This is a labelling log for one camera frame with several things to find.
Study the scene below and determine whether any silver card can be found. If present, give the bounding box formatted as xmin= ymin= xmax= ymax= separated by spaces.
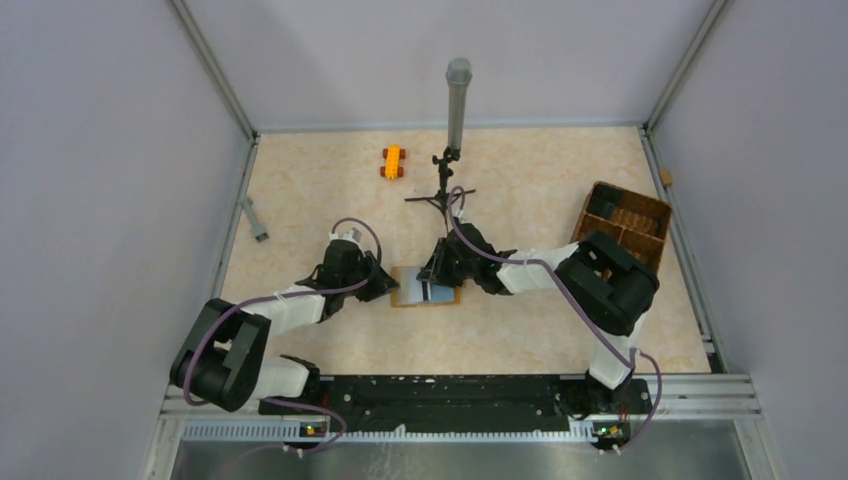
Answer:
xmin=397 ymin=268 xmax=457 ymax=306

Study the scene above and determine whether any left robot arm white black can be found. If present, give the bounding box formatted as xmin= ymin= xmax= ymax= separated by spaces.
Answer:
xmin=169 ymin=239 xmax=399 ymax=414

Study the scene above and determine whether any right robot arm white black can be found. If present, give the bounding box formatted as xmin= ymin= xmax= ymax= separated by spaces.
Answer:
xmin=418 ymin=223 xmax=660 ymax=412

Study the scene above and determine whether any black card stack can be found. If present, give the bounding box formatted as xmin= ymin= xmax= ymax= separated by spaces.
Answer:
xmin=586 ymin=184 xmax=624 ymax=220

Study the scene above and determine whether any orange toy block car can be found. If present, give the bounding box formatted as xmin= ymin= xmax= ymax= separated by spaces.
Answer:
xmin=379 ymin=144 xmax=406 ymax=180

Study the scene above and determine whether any grey microphone on tripod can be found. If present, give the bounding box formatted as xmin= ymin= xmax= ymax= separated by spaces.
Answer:
xmin=404 ymin=57 xmax=473 ymax=215

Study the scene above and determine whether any woven wicker divided basket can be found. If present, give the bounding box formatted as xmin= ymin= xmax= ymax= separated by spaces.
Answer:
xmin=571 ymin=181 xmax=673 ymax=273

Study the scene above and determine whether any small wooden block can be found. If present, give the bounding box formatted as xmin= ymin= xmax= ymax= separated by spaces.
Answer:
xmin=658 ymin=168 xmax=673 ymax=188

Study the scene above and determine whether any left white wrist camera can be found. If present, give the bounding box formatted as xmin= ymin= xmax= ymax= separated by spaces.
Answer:
xmin=330 ymin=227 xmax=362 ymax=245

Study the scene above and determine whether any grey metal bracket tool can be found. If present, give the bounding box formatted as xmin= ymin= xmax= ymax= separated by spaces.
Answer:
xmin=239 ymin=195 xmax=269 ymax=243

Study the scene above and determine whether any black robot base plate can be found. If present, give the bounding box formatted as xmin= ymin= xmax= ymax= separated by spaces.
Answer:
xmin=258 ymin=365 xmax=652 ymax=434

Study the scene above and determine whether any white slotted cable duct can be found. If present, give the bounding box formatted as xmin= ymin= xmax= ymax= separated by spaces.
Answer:
xmin=182 ymin=420 xmax=624 ymax=444

